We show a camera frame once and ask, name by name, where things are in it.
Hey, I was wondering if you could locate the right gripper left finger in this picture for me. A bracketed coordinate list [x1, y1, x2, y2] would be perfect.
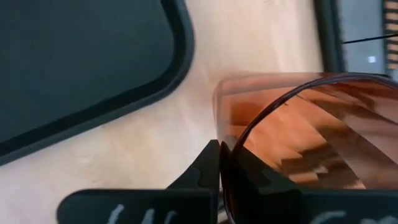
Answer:
[57, 139, 221, 224]

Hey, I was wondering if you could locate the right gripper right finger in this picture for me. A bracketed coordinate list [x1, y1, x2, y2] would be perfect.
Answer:
[221, 141, 398, 224]

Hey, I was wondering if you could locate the black hanging cable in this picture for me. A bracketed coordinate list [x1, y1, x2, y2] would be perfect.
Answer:
[341, 32, 398, 44]

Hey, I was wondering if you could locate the narrow black striped floor ramp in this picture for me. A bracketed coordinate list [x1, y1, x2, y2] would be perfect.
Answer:
[382, 0, 398, 72]

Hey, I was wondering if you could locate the orange translucent faceted cup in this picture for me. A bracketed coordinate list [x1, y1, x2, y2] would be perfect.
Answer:
[212, 72, 398, 224]

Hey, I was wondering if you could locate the black rectangular serving tray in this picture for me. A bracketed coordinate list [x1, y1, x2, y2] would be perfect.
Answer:
[0, 0, 195, 166]

